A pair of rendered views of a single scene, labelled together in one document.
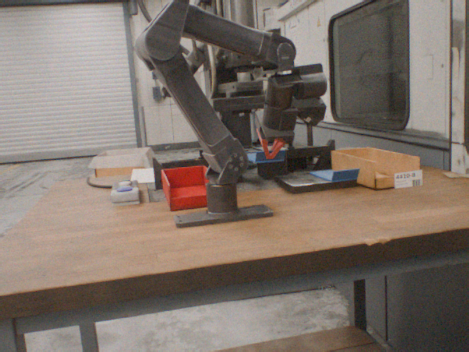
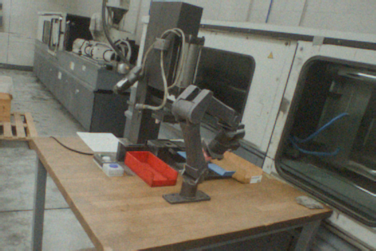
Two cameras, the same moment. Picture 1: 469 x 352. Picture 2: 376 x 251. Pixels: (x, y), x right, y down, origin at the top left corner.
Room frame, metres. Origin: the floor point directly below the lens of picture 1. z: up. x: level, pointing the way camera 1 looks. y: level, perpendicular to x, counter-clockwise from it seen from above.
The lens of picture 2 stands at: (-0.13, 0.63, 1.45)
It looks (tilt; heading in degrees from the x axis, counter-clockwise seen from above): 19 degrees down; 336
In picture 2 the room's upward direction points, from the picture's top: 12 degrees clockwise
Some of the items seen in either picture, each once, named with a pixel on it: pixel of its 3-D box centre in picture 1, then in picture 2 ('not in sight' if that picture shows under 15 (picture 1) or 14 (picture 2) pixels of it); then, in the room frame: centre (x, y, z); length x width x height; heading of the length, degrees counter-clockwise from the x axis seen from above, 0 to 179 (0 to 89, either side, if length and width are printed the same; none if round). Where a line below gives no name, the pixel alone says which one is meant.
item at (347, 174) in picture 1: (333, 171); (219, 167); (1.20, -0.26, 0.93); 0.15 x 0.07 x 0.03; 13
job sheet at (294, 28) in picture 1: (294, 47); not in sight; (3.00, -0.43, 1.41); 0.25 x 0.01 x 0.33; 8
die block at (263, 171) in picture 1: (249, 166); (168, 152); (1.36, -0.05, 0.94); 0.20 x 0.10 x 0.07; 102
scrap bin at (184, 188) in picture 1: (189, 186); (150, 168); (1.16, 0.12, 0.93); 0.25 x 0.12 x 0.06; 12
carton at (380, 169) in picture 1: (373, 167); (236, 167); (1.23, -0.37, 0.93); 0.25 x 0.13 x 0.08; 12
